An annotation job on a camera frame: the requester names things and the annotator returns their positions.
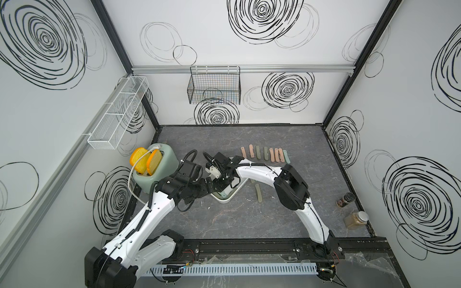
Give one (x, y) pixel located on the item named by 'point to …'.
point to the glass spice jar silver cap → (356, 219)
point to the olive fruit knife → (266, 155)
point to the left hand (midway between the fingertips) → (207, 190)
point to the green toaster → (168, 167)
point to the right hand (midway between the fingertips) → (216, 187)
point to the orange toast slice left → (141, 164)
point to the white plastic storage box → (227, 194)
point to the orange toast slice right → (154, 160)
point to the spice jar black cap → (347, 198)
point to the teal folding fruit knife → (286, 156)
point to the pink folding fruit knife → (272, 156)
